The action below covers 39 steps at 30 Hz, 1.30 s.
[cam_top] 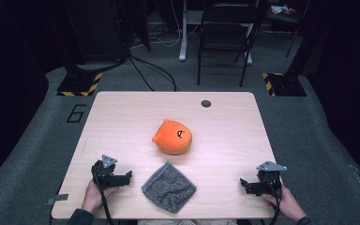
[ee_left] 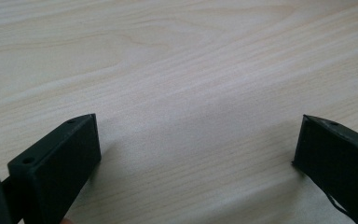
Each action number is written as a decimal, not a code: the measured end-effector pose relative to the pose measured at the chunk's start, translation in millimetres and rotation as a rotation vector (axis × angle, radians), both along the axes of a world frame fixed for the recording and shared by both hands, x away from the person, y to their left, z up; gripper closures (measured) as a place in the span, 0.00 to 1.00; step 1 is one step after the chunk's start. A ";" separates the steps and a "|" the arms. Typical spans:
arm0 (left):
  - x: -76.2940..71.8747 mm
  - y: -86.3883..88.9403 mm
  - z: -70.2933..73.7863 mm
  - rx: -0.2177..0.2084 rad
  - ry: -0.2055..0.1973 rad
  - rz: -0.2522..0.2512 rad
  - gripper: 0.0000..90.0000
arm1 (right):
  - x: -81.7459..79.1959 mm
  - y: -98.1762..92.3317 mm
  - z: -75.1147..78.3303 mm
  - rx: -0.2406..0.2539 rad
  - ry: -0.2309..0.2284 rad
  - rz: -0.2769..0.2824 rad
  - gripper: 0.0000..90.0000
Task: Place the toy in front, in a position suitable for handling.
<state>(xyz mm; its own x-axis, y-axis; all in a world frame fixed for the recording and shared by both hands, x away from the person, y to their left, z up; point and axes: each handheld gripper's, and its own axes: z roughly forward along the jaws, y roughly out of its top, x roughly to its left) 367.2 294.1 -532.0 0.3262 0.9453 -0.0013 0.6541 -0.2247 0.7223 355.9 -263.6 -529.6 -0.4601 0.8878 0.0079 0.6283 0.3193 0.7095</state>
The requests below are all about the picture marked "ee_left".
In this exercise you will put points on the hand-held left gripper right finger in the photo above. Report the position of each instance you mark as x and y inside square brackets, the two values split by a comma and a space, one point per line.
[338, 161]

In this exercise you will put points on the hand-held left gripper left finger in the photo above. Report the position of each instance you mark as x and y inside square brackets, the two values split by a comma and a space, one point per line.
[56, 165]

